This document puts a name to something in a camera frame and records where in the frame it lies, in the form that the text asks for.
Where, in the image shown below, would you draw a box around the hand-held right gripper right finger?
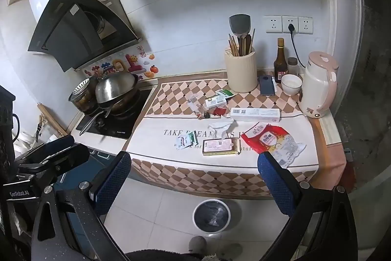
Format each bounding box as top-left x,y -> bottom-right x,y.
257,151 -> 358,261

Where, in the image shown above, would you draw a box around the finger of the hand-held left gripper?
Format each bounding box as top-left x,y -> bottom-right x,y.
31,135 -> 76,158
17,144 -> 90,172

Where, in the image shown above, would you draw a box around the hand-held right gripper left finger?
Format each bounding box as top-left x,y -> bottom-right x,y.
31,151 -> 132,261

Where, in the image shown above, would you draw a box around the red and clear sugar bag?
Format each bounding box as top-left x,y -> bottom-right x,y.
241,123 -> 307,169

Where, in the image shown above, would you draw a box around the white round trash can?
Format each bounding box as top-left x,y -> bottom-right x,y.
192,199 -> 231,233

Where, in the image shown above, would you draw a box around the wooden rolling pin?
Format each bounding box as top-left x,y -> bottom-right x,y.
37,102 -> 69,137

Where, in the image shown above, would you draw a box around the striped cooking pot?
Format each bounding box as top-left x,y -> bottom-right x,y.
69,78 -> 100,115

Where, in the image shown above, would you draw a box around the black induction cooktop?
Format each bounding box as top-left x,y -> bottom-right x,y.
76,87 -> 155,140

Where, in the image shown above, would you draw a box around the pink flat box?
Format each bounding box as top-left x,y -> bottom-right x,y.
202,139 -> 242,156

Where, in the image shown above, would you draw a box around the checkered printed tablecloth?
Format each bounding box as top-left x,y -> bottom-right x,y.
122,78 -> 320,197

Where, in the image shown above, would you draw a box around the long white box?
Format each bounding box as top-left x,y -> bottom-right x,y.
230,107 -> 281,123

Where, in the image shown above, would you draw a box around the dark wok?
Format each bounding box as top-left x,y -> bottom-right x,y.
79,87 -> 143,137

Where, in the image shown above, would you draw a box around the grey slipper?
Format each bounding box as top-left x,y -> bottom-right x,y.
214,243 -> 244,259
189,236 -> 207,254

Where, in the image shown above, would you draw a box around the crumpled white tissue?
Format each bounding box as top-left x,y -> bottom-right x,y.
208,118 -> 238,139

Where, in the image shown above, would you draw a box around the steel wok lid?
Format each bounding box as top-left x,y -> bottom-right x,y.
95,71 -> 139,104

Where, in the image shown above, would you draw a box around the green and white sachet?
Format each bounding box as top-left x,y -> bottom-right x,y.
175,132 -> 199,151

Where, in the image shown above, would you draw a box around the dark cloth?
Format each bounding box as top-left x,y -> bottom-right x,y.
125,248 -> 203,261

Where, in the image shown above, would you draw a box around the dark blue phone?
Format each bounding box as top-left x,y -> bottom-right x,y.
259,75 -> 278,96

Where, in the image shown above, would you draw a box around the white bowl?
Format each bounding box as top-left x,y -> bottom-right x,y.
281,74 -> 303,96

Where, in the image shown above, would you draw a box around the small white box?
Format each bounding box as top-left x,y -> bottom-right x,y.
205,96 -> 227,110

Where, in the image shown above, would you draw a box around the pink and white kettle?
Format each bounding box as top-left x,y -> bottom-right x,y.
299,51 -> 339,120

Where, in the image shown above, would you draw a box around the clear plastic wrapper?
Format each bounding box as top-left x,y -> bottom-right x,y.
187,94 -> 206,118

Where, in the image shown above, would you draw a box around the black range hood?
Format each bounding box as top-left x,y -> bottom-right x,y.
27,0 -> 144,73

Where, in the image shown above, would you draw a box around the cream utensil holder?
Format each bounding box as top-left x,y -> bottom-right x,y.
224,47 -> 258,93

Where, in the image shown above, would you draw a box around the small glass jar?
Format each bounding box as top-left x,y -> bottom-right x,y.
288,57 -> 299,77

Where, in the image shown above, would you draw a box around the dark sauce bottle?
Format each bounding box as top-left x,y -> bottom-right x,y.
274,38 -> 289,84

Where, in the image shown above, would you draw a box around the bundle of wooden chopsticks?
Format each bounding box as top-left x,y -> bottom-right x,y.
228,33 -> 240,57

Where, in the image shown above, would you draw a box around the grey spatula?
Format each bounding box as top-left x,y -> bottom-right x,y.
229,14 -> 252,55

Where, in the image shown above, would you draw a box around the colourful wall stickers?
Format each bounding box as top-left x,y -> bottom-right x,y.
88,52 -> 158,82

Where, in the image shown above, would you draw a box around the black plug and cable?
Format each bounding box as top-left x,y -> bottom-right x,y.
287,23 -> 306,69

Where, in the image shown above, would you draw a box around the white wall socket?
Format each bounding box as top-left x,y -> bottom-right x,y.
266,15 -> 282,33
282,15 -> 299,34
298,16 -> 314,34

